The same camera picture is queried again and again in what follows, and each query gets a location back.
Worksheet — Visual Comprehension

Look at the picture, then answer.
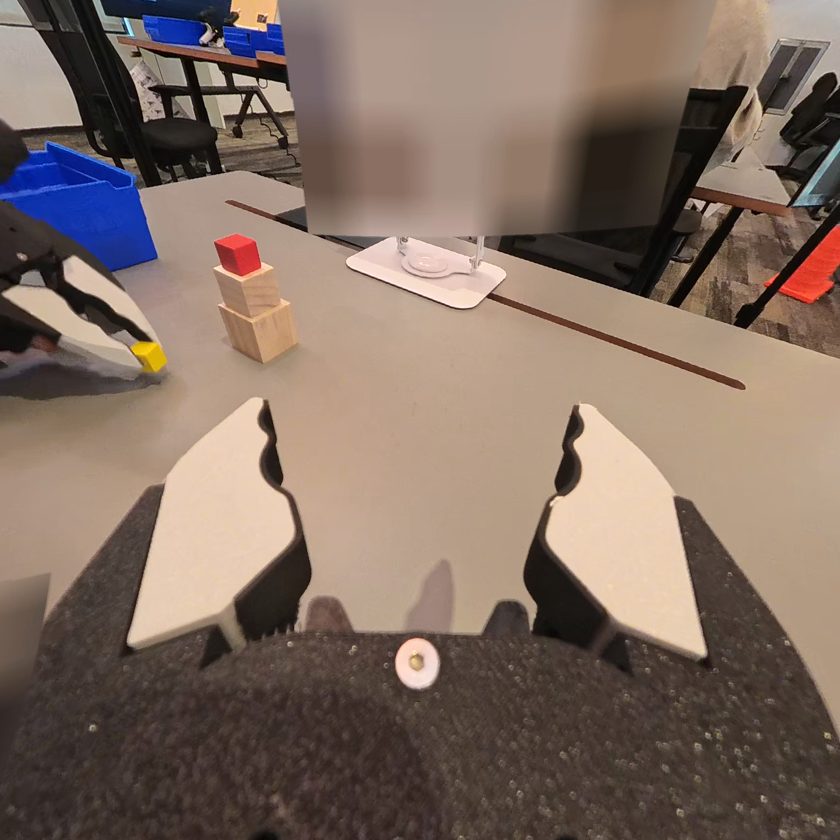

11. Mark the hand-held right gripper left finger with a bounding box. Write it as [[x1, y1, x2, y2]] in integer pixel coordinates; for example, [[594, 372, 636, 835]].
[[125, 397, 312, 652]]

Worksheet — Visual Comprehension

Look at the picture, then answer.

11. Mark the small red cube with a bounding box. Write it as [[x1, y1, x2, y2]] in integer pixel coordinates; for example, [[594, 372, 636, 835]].
[[214, 234, 263, 277]]

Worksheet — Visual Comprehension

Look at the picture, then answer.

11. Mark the medium wooden cube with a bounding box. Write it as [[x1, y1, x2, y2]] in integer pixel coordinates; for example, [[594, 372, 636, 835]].
[[213, 261, 282, 321]]

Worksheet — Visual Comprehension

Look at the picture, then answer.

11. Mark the black office chair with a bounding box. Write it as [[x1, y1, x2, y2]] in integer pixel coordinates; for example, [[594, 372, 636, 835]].
[[36, 0, 221, 188]]

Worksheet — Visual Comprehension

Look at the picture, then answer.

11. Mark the blue plastic bin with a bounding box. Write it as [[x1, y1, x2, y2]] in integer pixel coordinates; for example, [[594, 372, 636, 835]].
[[0, 141, 159, 273]]

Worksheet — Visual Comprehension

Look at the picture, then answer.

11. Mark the black mesh chair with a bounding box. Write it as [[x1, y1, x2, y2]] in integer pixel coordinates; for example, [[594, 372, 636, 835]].
[[497, 85, 750, 298]]

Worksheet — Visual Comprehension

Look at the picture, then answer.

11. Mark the white tablet stand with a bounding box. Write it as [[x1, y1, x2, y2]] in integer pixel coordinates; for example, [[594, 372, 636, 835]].
[[346, 235, 508, 311]]

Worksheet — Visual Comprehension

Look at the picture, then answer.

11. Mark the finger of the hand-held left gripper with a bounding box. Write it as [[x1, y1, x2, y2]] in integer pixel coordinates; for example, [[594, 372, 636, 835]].
[[58, 255, 161, 345], [0, 284, 148, 379]]

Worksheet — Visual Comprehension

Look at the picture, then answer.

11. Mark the orange traffic cone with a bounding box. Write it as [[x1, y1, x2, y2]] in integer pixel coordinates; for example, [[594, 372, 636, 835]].
[[764, 223, 840, 304]]

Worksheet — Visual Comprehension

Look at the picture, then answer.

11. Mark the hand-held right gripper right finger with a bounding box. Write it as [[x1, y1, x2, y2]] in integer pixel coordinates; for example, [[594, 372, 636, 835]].
[[522, 403, 710, 660]]

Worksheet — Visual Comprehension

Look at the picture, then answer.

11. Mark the row of blue bins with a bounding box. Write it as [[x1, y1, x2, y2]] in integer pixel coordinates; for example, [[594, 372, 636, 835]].
[[141, 13, 287, 58]]

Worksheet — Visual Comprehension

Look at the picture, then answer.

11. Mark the large wooden cube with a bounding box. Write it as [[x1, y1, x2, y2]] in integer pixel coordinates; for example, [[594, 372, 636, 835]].
[[218, 298, 299, 364]]

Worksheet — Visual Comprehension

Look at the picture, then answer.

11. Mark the teal framed glass panel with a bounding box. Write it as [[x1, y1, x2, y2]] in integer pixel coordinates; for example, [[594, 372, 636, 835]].
[[787, 141, 840, 210]]

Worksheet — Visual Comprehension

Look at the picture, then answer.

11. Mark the printed paper leaflet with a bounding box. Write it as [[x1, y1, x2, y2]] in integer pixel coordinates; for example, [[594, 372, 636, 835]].
[[128, 62, 175, 122]]

